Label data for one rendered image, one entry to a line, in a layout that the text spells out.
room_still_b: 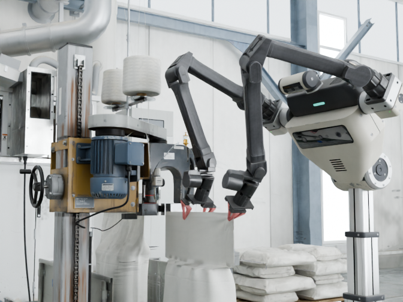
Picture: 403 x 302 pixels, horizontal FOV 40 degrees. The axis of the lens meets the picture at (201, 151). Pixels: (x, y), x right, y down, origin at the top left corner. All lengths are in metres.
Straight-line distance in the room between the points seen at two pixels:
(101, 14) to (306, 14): 4.27
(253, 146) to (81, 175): 0.80
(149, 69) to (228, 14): 5.88
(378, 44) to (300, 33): 1.98
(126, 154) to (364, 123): 0.92
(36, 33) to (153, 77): 2.81
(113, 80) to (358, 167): 1.15
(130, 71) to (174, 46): 5.17
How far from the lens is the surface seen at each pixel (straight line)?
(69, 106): 2.45
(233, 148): 7.78
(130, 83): 2.34
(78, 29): 5.02
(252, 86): 1.85
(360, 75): 1.98
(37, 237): 5.17
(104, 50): 5.91
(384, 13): 10.64
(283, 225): 8.32
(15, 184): 5.11
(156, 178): 2.46
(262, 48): 1.82
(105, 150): 2.22
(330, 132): 2.23
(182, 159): 2.59
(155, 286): 3.30
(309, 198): 8.17
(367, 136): 2.19
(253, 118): 1.89
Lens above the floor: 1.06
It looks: 6 degrees up
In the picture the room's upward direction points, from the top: straight up
